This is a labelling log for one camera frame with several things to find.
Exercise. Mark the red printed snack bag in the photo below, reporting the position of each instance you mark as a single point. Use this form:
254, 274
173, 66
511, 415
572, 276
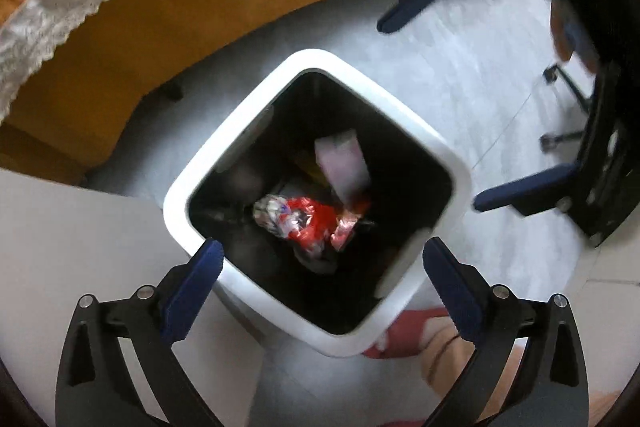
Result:
305, 219

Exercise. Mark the red slipper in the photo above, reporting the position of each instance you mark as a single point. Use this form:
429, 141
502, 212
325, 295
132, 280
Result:
415, 324

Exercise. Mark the black bed leg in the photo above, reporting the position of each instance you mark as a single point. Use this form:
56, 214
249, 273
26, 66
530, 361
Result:
172, 89

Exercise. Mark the person's foot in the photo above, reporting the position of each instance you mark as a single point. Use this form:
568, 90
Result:
450, 357

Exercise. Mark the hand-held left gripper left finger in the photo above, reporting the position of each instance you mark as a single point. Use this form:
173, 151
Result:
192, 287

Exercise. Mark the pink white paper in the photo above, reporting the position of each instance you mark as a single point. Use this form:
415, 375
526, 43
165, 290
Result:
345, 162

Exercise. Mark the white desk panel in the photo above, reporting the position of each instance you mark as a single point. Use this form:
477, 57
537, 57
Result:
75, 257

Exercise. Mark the orange blanket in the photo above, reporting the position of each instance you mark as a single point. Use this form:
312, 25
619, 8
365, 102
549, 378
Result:
200, 2

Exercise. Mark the white trash bin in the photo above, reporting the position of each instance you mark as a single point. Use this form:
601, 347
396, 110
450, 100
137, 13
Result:
240, 117

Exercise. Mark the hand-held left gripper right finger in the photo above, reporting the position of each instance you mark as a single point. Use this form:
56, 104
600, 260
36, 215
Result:
452, 287

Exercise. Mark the chair base with casters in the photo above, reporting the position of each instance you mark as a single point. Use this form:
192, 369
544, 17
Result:
567, 82

